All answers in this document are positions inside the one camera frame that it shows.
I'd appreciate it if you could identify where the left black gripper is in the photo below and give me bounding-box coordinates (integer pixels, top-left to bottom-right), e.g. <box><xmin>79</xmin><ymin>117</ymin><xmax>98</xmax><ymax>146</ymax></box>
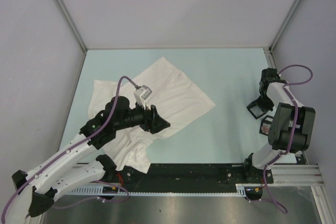
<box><xmin>114</xmin><ymin>98</ymin><xmax>170</xmax><ymax>134</ymax></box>

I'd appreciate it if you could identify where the white t-shirt garment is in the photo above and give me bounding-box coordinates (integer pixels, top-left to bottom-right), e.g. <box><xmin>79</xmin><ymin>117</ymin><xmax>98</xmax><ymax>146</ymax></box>
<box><xmin>102</xmin><ymin>57</ymin><xmax>215</xmax><ymax>173</ymax></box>

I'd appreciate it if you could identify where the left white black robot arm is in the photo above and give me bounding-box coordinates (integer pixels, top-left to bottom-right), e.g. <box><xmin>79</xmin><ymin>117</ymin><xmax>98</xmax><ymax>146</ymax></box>
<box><xmin>9</xmin><ymin>96</ymin><xmax>171</xmax><ymax>218</ymax></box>

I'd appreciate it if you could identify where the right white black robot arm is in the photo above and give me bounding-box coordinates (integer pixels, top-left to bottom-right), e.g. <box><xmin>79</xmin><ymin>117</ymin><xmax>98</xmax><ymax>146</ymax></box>
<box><xmin>242</xmin><ymin>68</ymin><xmax>316</xmax><ymax>183</ymax></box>

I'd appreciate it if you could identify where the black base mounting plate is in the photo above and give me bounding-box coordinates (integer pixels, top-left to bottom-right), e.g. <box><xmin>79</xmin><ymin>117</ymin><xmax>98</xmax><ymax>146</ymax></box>
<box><xmin>107</xmin><ymin>164</ymin><xmax>274</xmax><ymax>193</ymax></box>

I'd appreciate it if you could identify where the upper black square frame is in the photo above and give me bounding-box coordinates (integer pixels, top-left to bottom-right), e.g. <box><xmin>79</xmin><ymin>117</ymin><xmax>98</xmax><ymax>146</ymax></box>
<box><xmin>246</xmin><ymin>101</ymin><xmax>266</xmax><ymax>119</ymax></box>

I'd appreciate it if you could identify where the black square frame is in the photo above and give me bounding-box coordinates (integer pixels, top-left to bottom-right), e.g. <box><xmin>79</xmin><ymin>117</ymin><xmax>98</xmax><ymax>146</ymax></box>
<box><xmin>259</xmin><ymin>115</ymin><xmax>274</xmax><ymax>136</ymax></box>
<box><xmin>246</xmin><ymin>101</ymin><xmax>266</xmax><ymax>119</ymax></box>

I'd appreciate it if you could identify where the lower black square frame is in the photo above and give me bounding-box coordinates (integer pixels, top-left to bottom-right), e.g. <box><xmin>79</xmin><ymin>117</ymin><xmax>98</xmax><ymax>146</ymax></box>
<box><xmin>259</xmin><ymin>115</ymin><xmax>274</xmax><ymax>136</ymax></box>

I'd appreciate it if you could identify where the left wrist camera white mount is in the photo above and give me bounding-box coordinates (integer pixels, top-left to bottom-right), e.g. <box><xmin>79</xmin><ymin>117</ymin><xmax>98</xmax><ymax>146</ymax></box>
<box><xmin>133</xmin><ymin>85</ymin><xmax>152</xmax><ymax>110</ymax></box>

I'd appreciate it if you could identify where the grey slotted cable duct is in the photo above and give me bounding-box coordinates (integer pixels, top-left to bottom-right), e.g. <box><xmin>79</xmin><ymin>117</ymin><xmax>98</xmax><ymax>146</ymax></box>
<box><xmin>65</xmin><ymin>184</ymin><xmax>263</xmax><ymax>197</ymax></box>

